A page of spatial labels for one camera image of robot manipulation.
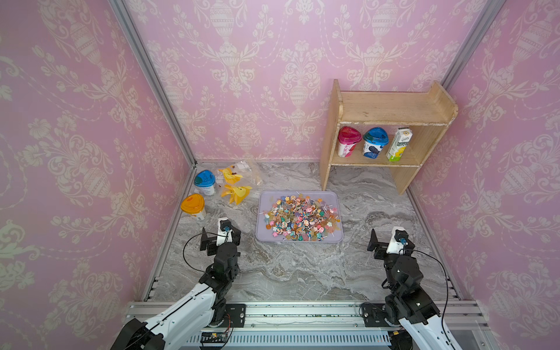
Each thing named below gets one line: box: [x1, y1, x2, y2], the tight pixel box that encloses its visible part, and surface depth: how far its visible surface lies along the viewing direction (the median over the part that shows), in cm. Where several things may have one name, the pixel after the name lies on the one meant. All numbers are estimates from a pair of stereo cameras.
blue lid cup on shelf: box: [362, 126, 390, 159], surface depth 89 cm
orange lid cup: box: [180, 193, 205, 215], surface depth 94 cm
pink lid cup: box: [337, 125, 363, 158], surface depth 89 cm
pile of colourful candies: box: [263, 192, 342, 242], surface depth 96 cm
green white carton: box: [385, 127, 414, 162], surface depth 87 cm
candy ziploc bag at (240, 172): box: [215, 160, 264, 186], surface depth 105 cm
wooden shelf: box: [320, 78, 459, 195], surface depth 83 cm
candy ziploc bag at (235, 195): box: [218, 183, 254, 207], surface depth 103 cm
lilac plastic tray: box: [255, 190, 345, 244], surface depth 97 cm
